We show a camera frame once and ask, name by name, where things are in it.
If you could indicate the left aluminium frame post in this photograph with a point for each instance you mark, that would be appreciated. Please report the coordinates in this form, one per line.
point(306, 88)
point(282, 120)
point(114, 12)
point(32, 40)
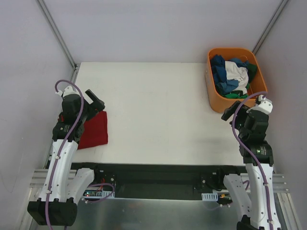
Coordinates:
point(46, 13)

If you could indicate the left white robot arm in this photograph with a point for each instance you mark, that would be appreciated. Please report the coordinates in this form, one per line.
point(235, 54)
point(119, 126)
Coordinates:
point(57, 202)

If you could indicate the light blue t shirt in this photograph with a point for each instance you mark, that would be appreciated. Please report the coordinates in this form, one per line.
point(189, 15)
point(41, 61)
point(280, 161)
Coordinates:
point(228, 76)

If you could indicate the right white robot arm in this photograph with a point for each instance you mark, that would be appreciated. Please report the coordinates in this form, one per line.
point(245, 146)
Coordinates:
point(255, 208)

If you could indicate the folded red t shirt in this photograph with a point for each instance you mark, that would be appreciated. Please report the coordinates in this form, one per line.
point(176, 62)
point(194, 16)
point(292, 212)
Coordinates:
point(95, 132)

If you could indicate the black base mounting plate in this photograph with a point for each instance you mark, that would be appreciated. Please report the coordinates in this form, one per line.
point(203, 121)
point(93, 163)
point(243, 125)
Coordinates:
point(149, 181)

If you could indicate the white cable duct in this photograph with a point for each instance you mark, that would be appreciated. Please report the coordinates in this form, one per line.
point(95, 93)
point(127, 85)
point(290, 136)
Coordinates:
point(95, 194)
point(209, 197)

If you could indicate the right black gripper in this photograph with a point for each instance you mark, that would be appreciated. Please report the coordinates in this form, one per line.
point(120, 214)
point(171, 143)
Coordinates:
point(229, 112)

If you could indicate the dark blue t shirt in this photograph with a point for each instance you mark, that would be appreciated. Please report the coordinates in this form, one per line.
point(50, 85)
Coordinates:
point(219, 73)

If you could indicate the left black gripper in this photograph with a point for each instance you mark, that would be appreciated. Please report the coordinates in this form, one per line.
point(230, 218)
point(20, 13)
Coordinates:
point(94, 101)

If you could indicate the right aluminium frame post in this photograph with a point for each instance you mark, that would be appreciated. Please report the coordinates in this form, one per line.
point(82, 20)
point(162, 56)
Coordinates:
point(271, 23)

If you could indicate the orange plastic bin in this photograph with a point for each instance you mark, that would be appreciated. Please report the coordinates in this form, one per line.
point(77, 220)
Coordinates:
point(217, 102)

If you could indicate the left white cable duct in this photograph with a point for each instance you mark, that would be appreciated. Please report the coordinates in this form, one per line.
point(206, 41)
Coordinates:
point(95, 194)

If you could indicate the right white cable duct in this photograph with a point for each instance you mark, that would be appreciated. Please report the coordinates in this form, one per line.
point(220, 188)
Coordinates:
point(209, 197)

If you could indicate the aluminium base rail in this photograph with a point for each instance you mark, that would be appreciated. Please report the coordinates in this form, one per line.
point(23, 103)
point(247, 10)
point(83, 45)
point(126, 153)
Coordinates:
point(279, 181)

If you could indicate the bright green t shirt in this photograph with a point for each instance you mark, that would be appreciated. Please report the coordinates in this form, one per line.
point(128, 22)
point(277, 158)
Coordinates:
point(251, 68)

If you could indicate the aluminium frame post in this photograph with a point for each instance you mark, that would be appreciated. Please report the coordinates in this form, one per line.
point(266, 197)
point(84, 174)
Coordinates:
point(46, 13)
point(271, 23)

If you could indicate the white and green t shirt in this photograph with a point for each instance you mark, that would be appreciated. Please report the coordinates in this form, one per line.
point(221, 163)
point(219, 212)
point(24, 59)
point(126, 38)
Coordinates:
point(239, 74)

